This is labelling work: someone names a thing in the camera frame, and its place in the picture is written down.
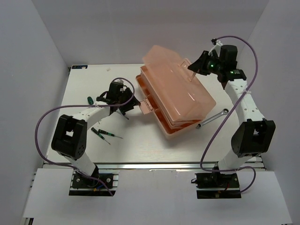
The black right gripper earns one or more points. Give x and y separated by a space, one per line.
199 65

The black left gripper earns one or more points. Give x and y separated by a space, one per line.
132 102

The pink plastic toolbox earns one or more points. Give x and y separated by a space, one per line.
172 93

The large green-handled screwdriver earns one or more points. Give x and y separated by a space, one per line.
90 100

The green-black precision screwdriver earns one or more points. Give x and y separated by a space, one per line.
99 134
103 132

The silver ratchet wrench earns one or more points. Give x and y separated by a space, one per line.
216 116

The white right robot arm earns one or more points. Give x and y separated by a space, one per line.
255 132

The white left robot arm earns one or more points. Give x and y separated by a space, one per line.
70 135

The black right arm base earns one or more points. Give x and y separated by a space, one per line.
215 185

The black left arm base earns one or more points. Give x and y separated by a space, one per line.
82 186

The blue label sticker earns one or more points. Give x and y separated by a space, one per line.
79 67

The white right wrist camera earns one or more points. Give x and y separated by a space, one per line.
215 50

